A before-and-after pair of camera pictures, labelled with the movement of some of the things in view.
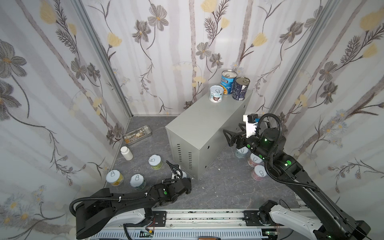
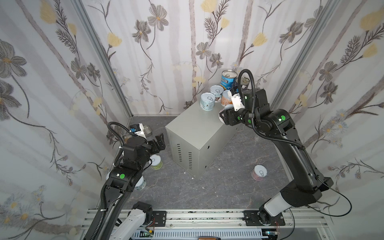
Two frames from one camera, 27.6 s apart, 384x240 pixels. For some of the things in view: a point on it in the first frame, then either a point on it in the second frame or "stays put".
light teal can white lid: (241, 152) → (207, 101)
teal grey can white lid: (137, 181) stays put
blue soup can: (227, 80) stays put
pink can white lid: (255, 158) → (226, 107)
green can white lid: (155, 161) stays put
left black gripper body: (182, 185) → (155, 143)
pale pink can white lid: (258, 172) stays put
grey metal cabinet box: (196, 140) stays put
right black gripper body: (237, 138) → (229, 117)
